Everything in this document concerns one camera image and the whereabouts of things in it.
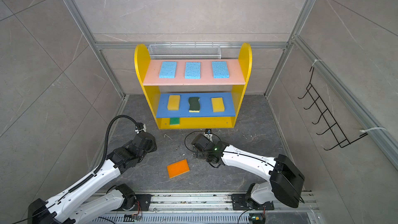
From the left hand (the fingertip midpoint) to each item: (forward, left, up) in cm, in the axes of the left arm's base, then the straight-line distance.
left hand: (152, 136), depth 80 cm
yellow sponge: (+23, -10, +1) cm, 25 cm away
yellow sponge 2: (+20, -37, +1) cm, 42 cm away
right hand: (-5, -26, -7) cm, 28 cm away
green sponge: (+19, -9, -13) cm, 24 cm away
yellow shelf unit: (+34, -22, -4) cm, 41 cm away
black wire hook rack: (-13, -81, +18) cm, 84 cm away
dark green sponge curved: (+22, -22, -1) cm, 31 cm away
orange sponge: (-12, -13, -15) cm, 23 cm away
